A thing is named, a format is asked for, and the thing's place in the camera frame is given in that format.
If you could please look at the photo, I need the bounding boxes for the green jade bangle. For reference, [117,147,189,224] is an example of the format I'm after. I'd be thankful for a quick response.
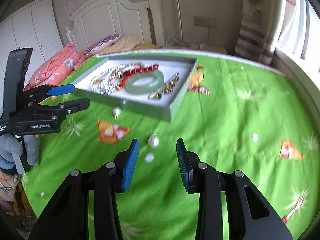
[124,70,164,95]

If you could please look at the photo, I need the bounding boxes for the yellow floral pillow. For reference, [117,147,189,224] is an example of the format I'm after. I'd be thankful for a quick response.
[97,35,141,55]

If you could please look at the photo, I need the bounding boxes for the white bed headboard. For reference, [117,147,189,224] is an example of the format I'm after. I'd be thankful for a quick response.
[66,0,165,51]

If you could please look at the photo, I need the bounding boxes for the pink folded quilt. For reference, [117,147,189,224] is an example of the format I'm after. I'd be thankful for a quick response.
[24,44,86,91]

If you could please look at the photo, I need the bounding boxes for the left forearm sleeve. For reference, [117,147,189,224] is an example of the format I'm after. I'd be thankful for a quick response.
[0,170,32,215]

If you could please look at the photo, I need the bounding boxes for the white pearl necklace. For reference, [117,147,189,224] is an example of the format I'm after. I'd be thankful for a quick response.
[89,64,126,97]

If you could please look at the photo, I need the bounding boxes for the white wardrobe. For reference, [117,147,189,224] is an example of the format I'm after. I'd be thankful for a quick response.
[0,0,64,81]

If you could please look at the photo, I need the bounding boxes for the white bedside table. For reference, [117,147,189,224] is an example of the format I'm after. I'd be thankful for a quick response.
[161,42,228,55]

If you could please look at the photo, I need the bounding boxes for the grey gloved left hand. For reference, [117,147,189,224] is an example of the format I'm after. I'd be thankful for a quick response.
[1,133,40,170]

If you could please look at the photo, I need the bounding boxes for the wall power socket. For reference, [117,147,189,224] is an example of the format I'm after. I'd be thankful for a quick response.
[193,16,216,28]

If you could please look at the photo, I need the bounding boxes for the grey shallow tray box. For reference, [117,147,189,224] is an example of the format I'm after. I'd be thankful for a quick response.
[72,55,197,121]

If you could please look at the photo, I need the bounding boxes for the gold ring green stone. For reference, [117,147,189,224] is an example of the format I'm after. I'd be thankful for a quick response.
[148,92,162,101]

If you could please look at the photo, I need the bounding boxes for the gold chain charm bracelet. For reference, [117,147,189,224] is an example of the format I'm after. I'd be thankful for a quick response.
[161,72,181,95]

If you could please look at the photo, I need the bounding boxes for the striped printed curtain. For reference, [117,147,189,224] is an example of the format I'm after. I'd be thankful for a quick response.
[234,0,297,66]

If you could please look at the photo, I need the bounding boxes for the red woven cord bracelet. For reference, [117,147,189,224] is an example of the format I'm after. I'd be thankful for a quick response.
[116,68,141,91]

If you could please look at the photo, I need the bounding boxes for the dark framed window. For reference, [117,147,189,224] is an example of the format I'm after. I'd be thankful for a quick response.
[278,0,319,68]

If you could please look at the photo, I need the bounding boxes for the patterned round cushion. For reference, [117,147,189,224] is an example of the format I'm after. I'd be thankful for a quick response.
[84,34,121,58]

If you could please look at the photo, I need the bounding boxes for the pearl earring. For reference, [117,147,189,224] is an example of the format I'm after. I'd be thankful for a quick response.
[112,107,121,120]
[148,134,159,148]

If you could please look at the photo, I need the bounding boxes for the green cartoon tablecloth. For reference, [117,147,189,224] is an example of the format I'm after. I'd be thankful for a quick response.
[21,56,319,239]

